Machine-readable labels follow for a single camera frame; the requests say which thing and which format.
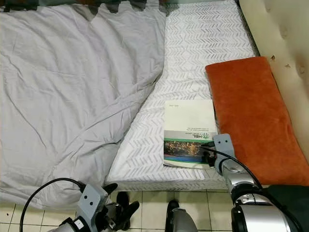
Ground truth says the white book with city photo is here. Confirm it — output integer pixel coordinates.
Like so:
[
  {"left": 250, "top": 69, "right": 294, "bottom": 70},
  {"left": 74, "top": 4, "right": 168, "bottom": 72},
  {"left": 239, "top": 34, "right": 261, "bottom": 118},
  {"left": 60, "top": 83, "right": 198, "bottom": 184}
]
[{"left": 163, "top": 99, "right": 218, "bottom": 170}]

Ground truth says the orange velvet pillow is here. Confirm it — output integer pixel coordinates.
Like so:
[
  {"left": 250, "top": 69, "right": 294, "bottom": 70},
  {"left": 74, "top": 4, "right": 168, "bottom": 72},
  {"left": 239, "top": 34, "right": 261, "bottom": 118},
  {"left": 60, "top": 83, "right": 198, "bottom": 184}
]
[{"left": 205, "top": 57, "right": 309, "bottom": 187}]

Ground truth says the robot right leg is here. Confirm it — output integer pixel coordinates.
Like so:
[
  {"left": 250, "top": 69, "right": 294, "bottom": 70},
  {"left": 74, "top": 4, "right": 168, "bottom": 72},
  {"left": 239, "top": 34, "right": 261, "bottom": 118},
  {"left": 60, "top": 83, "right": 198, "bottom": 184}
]
[{"left": 165, "top": 199, "right": 206, "bottom": 232}]

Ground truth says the dark green cloth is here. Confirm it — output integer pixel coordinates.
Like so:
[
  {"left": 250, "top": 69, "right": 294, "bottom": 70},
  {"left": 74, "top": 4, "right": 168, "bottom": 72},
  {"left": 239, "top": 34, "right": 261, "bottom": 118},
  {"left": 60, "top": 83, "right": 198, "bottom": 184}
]
[{"left": 267, "top": 185, "right": 309, "bottom": 232}]

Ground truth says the grey crumpled duvet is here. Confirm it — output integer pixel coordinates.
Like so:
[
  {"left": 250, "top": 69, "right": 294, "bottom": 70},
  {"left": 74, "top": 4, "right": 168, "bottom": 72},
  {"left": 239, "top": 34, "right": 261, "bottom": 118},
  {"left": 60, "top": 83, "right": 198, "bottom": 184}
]
[{"left": 0, "top": 2, "right": 168, "bottom": 209}]

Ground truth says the white chevron pattern bed sheet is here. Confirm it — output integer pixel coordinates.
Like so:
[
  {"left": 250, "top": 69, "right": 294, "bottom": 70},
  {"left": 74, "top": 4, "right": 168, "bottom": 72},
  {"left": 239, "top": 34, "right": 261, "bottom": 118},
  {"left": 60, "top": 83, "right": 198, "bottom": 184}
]
[{"left": 105, "top": 0, "right": 271, "bottom": 191}]

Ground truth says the cream tufted headboard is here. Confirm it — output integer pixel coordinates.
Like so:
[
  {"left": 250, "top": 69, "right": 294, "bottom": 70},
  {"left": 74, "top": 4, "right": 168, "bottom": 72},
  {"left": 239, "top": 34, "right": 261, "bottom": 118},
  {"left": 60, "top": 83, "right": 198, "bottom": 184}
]
[{"left": 239, "top": 0, "right": 309, "bottom": 160}]

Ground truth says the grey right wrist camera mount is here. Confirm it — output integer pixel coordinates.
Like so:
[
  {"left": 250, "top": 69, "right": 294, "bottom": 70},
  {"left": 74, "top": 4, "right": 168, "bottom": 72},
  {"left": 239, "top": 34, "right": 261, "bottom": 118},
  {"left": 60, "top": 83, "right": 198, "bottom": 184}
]
[{"left": 213, "top": 133, "right": 236, "bottom": 161}]

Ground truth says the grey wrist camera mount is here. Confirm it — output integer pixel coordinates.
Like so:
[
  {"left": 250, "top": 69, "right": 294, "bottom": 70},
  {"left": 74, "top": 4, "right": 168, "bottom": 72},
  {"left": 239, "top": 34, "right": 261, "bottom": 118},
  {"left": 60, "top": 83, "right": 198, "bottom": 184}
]
[
  {"left": 213, "top": 133, "right": 236, "bottom": 161},
  {"left": 79, "top": 184, "right": 110, "bottom": 229}
]

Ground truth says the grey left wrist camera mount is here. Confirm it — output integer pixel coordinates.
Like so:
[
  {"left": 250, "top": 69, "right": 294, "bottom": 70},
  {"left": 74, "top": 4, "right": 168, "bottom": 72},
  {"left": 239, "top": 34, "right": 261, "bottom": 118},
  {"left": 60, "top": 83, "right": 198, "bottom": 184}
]
[{"left": 79, "top": 184, "right": 110, "bottom": 229}]

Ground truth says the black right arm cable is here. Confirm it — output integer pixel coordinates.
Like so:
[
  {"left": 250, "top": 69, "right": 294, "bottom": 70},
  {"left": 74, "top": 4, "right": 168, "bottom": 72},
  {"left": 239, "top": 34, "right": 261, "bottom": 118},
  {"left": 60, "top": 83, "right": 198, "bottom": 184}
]
[{"left": 206, "top": 146, "right": 265, "bottom": 190}]

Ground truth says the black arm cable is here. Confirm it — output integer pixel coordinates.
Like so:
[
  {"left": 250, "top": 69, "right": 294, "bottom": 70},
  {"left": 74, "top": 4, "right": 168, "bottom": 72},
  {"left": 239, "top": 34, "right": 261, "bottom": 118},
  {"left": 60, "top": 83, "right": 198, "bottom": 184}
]
[
  {"left": 19, "top": 177, "right": 86, "bottom": 232},
  {"left": 206, "top": 146, "right": 265, "bottom": 190}
]

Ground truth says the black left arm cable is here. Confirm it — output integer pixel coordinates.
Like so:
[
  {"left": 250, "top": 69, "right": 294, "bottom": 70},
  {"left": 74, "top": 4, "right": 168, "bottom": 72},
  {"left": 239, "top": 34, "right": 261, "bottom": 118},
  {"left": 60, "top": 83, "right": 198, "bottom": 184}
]
[{"left": 19, "top": 177, "right": 86, "bottom": 232}]

